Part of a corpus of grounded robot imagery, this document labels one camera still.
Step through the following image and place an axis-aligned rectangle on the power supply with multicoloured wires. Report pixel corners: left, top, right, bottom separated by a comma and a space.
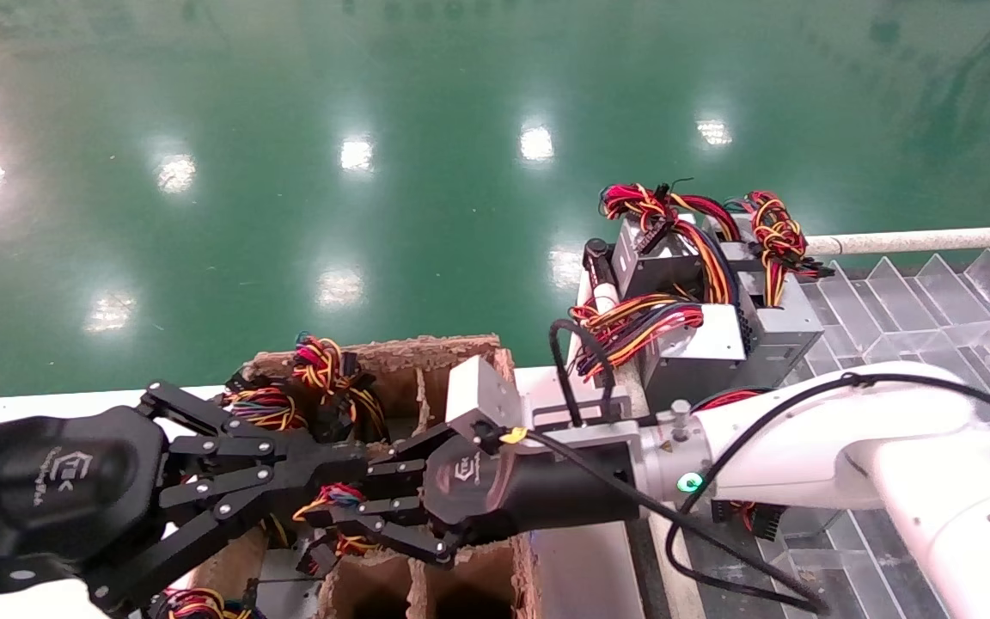
291, 481, 377, 579

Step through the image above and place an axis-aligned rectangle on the long white pipe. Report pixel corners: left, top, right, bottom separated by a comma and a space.
804, 225, 990, 257

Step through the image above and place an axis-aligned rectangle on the clear plastic divider tray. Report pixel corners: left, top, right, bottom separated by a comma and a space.
791, 249, 990, 619

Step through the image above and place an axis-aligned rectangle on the long black arm cable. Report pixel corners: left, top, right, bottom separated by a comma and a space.
495, 370, 990, 613

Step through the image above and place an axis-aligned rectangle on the orange blue wire bundle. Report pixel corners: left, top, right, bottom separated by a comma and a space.
222, 385, 309, 432

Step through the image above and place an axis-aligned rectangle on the red blue green wire bundle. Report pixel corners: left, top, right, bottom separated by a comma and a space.
156, 587, 255, 619

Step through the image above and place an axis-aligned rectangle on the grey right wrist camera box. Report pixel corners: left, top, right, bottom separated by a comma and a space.
445, 355, 523, 444

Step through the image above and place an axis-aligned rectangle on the dark grey power supply unit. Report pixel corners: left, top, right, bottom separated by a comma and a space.
600, 182, 741, 303

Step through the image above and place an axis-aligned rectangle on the silver power supply unit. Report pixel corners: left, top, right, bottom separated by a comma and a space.
568, 292, 751, 414

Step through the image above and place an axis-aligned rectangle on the cardboard box with dividers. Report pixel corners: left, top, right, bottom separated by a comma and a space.
194, 334, 543, 619

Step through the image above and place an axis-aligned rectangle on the black pipe connector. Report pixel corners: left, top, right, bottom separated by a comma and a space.
584, 238, 618, 291

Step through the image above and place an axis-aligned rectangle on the short black camera cable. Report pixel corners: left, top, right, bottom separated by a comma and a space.
549, 318, 618, 426

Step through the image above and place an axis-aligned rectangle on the black rack rail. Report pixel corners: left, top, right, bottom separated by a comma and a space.
624, 516, 676, 619

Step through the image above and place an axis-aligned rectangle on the red yellow black wire bundle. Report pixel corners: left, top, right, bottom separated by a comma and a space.
291, 334, 390, 444

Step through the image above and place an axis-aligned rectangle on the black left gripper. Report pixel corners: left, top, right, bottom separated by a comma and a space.
0, 380, 370, 615

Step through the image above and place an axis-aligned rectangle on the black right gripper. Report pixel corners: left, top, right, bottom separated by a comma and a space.
296, 421, 644, 568

